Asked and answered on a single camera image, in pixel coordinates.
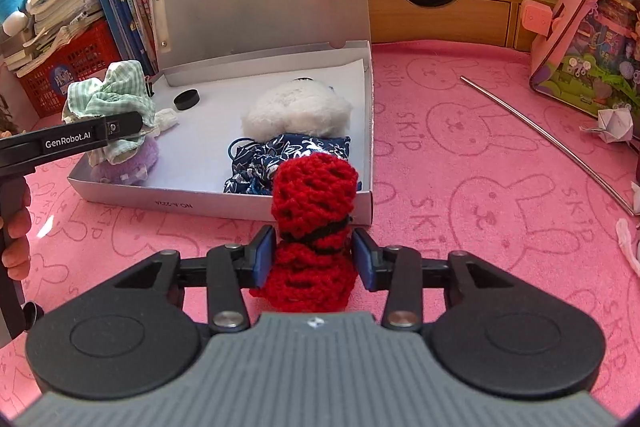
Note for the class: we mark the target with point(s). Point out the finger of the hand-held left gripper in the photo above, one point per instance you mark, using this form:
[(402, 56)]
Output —
[(125, 126)]

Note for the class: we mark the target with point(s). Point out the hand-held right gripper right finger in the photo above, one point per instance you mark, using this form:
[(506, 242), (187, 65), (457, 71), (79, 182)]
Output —
[(362, 264)]

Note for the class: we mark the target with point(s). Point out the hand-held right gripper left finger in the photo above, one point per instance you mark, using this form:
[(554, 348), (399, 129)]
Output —
[(262, 256)]

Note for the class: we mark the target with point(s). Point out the green checked cloth scrunchie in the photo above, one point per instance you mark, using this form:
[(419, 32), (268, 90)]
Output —
[(115, 92)]

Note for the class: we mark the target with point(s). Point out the purple fluffy plush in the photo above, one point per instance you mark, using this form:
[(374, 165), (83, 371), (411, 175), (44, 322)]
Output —
[(130, 162)]

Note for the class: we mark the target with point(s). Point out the red crochet pouch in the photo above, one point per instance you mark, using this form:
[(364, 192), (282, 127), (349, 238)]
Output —
[(312, 192)]

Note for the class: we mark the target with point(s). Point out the white fluffy plush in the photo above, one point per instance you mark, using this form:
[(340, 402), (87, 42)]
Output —
[(295, 109)]

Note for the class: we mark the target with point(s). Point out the person's left hand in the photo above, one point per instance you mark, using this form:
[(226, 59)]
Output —
[(20, 247)]

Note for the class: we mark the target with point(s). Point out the black binder clip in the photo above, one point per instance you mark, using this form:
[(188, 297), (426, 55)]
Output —
[(149, 86)]

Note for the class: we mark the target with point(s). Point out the red plastic basket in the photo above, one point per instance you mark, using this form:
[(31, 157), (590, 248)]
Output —
[(65, 72)]

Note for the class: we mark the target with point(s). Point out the pink bunny-print tablecloth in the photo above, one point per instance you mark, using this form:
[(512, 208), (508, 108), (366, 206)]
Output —
[(500, 167)]

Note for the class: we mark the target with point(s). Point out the thin metal rod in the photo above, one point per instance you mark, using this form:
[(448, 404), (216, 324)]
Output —
[(550, 142)]

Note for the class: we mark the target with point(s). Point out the wooden drawer shelf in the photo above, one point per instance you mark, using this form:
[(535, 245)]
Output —
[(450, 14)]

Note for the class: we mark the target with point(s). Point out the white origami paper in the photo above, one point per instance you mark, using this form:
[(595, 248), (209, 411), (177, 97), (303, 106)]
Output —
[(610, 124)]

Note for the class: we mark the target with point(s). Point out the pink plastic clip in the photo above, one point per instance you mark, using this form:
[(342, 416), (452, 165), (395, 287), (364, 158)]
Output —
[(537, 16)]

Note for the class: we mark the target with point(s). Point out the pink triangular cartoon bag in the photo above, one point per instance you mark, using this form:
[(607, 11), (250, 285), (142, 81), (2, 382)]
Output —
[(595, 32)]

